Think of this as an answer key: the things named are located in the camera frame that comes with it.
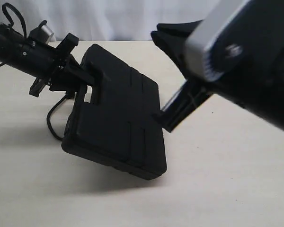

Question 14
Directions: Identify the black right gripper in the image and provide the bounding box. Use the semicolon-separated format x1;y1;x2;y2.
151;20;213;132

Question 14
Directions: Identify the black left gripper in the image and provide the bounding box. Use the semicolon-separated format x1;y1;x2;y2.
23;33;95;98

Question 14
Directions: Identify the black braided rope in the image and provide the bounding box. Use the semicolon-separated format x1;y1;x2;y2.
46;92;74;142

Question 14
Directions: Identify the black plastic carrying case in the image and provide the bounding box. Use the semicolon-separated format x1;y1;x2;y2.
61;44;167;180

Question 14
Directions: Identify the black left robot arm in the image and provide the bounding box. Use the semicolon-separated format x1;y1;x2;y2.
0;23;95;97

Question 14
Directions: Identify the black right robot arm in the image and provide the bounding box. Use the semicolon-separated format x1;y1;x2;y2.
151;0;284;132

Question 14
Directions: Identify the white backdrop curtain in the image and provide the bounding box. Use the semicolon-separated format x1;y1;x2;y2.
9;0;218;41

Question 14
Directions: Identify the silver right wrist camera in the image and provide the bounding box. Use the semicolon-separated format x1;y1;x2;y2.
184;0;256;82

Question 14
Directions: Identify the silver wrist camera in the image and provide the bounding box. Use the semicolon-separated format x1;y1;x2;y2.
29;20;54;44
184;0;256;82

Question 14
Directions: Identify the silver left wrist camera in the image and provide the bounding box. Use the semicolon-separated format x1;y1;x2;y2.
29;20;54;44

